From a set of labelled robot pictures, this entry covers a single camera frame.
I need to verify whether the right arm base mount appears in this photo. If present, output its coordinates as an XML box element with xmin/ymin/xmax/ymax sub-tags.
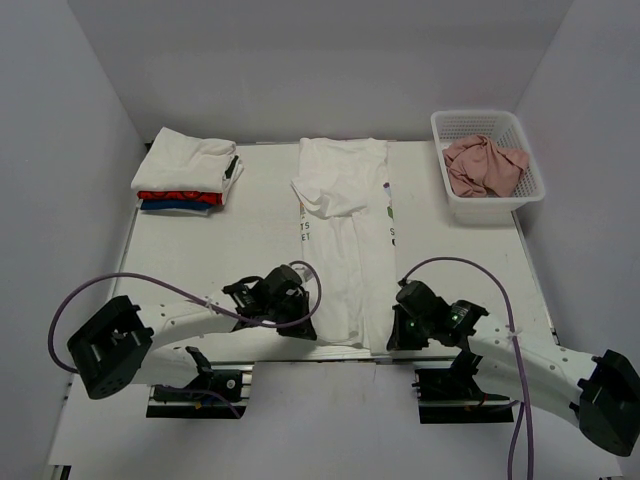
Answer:
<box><xmin>412</xmin><ymin>352</ymin><xmax>514</xmax><ymax>425</ymax></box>

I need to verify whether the white t-shirt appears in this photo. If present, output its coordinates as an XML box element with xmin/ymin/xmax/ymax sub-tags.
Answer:
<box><xmin>291</xmin><ymin>138</ymin><xmax>397</xmax><ymax>355</ymax></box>
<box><xmin>131</xmin><ymin>127</ymin><xmax>244</xmax><ymax>196</ymax></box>

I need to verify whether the white plastic basket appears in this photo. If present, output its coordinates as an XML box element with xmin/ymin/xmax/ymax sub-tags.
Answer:
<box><xmin>431</xmin><ymin>110</ymin><xmax>545</xmax><ymax>223</ymax></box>

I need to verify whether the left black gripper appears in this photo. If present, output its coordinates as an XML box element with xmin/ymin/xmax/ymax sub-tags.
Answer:
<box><xmin>267</xmin><ymin>290</ymin><xmax>316</xmax><ymax>341</ymax></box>

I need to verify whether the folded blue t-shirt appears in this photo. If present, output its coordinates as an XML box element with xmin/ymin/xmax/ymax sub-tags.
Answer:
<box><xmin>139</xmin><ymin>200</ymin><xmax>213</xmax><ymax>216</ymax></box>

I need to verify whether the pink crumpled t-shirt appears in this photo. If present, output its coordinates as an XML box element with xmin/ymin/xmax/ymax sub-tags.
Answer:
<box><xmin>442</xmin><ymin>135</ymin><xmax>530</xmax><ymax>198</ymax></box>

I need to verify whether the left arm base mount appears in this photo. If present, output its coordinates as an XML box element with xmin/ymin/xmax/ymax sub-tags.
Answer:
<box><xmin>146</xmin><ymin>346</ymin><xmax>252</xmax><ymax>420</ymax></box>

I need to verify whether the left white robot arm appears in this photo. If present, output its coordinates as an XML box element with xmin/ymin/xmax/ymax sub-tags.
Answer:
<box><xmin>67</xmin><ymin>261</ymin><xmax>320</xmax><ymax>400</ymax></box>

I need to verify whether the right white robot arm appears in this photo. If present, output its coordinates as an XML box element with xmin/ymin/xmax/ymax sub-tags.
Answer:
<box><xmin>387</xmin><ymin>280</ymin><xmax>639</xmax><ymax>457</ymax></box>

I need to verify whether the folded red t-shirt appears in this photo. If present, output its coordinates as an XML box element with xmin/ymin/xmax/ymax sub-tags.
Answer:
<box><xmin>137</xmin><ymin>191</ymin><xmax>224</xmax><ymax>206</ymax></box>

